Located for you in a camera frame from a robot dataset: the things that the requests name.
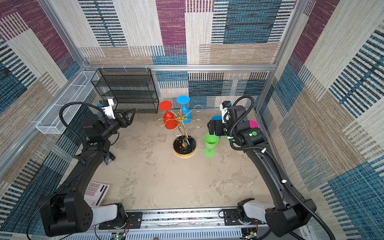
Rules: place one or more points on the red wine glass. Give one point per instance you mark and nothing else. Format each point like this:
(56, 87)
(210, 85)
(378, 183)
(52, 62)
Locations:
(169, 118)

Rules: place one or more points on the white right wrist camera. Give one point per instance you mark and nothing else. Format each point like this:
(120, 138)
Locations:
(224, 110)

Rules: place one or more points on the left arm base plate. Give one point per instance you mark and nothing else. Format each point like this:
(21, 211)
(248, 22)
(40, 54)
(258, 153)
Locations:
(132, 220)

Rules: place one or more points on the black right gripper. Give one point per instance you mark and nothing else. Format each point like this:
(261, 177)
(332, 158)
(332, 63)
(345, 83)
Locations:
(218, 124)

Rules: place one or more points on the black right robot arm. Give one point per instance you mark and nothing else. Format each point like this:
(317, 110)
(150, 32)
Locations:
(290, 210)

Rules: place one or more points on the pink white calculator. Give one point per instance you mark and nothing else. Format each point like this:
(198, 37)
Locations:
(95, 193)

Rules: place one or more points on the green wine glass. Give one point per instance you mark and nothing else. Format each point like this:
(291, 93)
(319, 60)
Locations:
(211, 142)

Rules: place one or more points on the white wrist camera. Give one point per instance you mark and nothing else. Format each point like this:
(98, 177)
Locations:
(107, 107)
(224, 110)

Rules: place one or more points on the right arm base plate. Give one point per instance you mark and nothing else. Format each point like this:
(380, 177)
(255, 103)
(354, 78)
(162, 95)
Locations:
(237, 216)

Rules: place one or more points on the pink wine glass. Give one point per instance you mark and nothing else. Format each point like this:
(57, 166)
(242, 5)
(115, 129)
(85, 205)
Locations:
(253, 124)

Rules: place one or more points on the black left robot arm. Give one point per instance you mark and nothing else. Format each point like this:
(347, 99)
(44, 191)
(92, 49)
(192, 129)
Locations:
(65, 212)

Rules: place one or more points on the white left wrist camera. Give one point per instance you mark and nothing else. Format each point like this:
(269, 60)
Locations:
(107, 107)

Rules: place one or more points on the gold wine glass rack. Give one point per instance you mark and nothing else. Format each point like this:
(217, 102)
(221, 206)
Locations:
(184, 145)

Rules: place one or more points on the blue wine glass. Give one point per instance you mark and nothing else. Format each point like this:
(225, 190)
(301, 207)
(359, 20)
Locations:
(217, 118)
(183, 101)

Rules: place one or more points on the blue stapler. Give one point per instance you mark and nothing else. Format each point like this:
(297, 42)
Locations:
(109, 158)

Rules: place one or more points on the black mesh shelf rack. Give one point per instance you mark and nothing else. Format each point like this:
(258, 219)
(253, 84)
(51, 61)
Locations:
(132, 88)

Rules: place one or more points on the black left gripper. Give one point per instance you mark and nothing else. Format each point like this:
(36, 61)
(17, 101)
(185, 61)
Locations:
(126, 122)

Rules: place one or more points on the aluminium front rail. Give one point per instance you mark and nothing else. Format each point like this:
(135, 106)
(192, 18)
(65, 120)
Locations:
(180, 224)

